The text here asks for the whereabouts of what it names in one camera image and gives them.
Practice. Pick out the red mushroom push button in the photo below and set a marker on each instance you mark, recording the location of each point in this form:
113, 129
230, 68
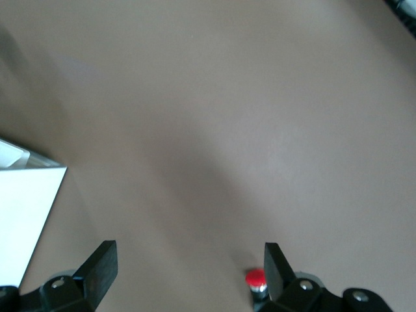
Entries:
254, 278

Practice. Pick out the white drawer cabinet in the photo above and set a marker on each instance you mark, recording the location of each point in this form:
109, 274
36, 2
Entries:
22, 208

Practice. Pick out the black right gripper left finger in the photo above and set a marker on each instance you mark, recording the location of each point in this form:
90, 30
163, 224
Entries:
96, 276

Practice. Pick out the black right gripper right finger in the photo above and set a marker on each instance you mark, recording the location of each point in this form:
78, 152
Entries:
278, 276

